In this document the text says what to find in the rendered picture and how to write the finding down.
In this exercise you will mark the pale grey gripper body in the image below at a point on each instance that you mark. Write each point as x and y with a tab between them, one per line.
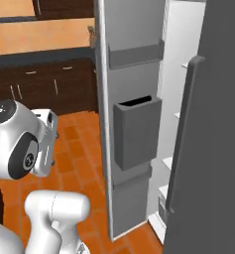
47	152

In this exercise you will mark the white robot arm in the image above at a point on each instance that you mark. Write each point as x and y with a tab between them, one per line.
10	145

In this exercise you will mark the white freezer rack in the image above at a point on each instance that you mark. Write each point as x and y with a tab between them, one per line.
177	115
168	162
163	191
185	65

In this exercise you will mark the grey open freezer door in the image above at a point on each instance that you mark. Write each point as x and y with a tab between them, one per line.
132	26

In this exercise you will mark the dark brown base cupboards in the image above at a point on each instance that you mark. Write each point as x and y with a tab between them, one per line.
39	86

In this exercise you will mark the low grey door shelf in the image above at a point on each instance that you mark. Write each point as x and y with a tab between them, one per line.
132	177

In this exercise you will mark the deep grey door bin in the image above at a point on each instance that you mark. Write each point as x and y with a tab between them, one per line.
137	135

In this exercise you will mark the small grey worktop item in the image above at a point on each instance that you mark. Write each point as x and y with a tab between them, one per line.
92	35

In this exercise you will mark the wide grey door shelf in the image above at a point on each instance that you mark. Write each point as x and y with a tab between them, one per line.
135	55

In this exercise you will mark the dark grey fridge door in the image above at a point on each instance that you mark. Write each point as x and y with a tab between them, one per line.
214	132

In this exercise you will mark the dark brown wall cupboards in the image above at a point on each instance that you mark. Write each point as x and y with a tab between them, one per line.
66	8

